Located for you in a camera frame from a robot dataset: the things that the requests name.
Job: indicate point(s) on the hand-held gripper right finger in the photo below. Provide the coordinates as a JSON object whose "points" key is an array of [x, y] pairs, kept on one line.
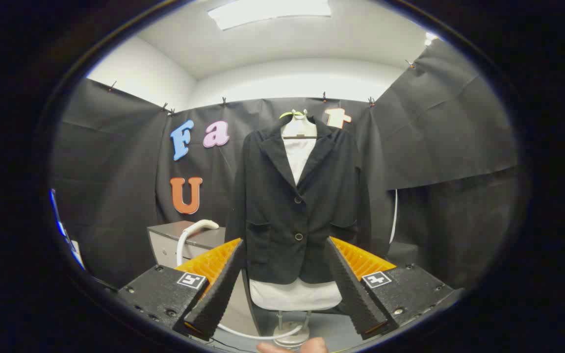
{"points": [[353, 294]]}

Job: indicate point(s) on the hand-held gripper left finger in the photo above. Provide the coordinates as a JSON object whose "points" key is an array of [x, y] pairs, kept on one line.
{"points": [[221, 294]]}

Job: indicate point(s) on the black suit jacket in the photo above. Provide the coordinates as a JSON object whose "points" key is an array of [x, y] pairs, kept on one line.
{"points": [[277, 211]]}

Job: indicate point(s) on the white mannequin torso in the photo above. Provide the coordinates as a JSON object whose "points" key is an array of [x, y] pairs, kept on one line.
{"points": [[295, 296]]}

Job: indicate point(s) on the grey cabinet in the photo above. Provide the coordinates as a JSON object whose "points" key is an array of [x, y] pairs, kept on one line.
{"points": [[165, 247]]}

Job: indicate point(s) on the metal mannequin stand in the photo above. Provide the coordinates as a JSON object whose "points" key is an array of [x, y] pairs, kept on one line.
{"points": [[291, 336]]}

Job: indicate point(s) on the black backdrop cloth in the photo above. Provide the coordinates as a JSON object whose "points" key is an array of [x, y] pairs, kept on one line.
{"points": [[115, 171]]}

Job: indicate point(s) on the blue and white board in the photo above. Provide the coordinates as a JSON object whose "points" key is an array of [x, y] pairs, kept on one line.
{"points": [[62, 228]]}

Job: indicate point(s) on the small ceiling spotlight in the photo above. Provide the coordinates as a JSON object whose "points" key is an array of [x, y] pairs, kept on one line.
{"points": [[430, 39]]}

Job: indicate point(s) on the ceiling light panel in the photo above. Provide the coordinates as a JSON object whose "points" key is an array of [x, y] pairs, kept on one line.
{"points": [[268, 12]]}

